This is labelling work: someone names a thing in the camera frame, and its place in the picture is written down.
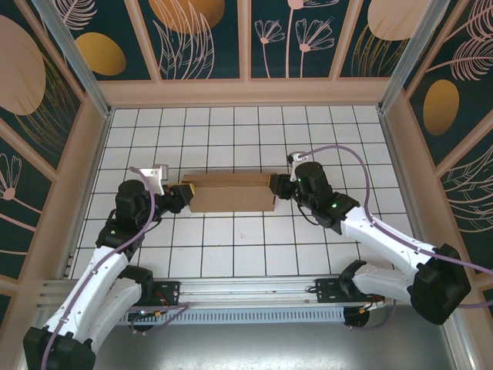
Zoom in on aluminium corner post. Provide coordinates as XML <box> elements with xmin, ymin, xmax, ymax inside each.
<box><xmin>376</xmin><ymin>0</ymin><xmax>444</xmax><ymax>116</ymax></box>
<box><xmin>31</xmin><ymin>0</ymin><xmax>113</xmax><ymax>119</ymax></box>

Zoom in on brown cardboard paper box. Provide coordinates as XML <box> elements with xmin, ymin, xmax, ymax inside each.
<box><xmin>180</xmin><ymin>172</ymin><xmax>279</xmax><ymax>214</ymax></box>

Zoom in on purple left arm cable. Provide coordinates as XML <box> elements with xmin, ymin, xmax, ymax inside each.
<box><xmin>42</xmin><ymin>166</ymin><xmax>190</xmax><ymax>370</ymax></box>

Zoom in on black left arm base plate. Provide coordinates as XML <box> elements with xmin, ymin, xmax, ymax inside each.
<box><xmin>152</xmin><ymin>280</ymin><xmax>182</xmax><ymax>308</ymax></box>

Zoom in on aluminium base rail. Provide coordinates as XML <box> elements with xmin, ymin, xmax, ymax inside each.
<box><xmin>36</xmin><ymin>272</ymin><xmax>461</xmax><ymax>309</ymax></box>

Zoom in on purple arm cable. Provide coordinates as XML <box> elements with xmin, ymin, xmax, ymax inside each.
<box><xmin>42</xmin><ymin>166</ymin><xmax>190</xmax><ymax>370</ymax></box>
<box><xmin>302</xmin><ymin>145</ymin><xmax>493</xmax><ymax>332</ymax></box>

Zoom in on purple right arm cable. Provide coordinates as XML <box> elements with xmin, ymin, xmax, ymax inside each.
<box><xmin>302</xmin><ymin>145</ymin><xmax>493</xmax><ymax>332</ymax></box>

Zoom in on grey metal sheet panel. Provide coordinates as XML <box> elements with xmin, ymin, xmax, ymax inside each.
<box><xmin>21</xmin><ymin>302</ymin><xmax>475</xmax><ymax>370</ymax></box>

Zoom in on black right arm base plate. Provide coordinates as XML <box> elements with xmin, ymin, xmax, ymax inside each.
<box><xmin>314</xmin><ymin>277</ymin><xmax>386</xmax><ymax>305</ymax></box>

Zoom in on aluminium table side rail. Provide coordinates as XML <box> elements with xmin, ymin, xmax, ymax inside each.
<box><xmin>377</xmin><ymin>109</ymin><xmax>438</xmax><ymax>277</ymax></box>
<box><xmin>59</xmin><ymin>109</ymin><xmax>115</xmax><ymax>279</ymax></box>

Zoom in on slotted grey cable duct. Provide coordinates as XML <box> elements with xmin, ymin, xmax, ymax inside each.
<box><xmin>115</xmin><ymin>307</ymin><xmax>347</xmax><ymax>325</ymax></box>

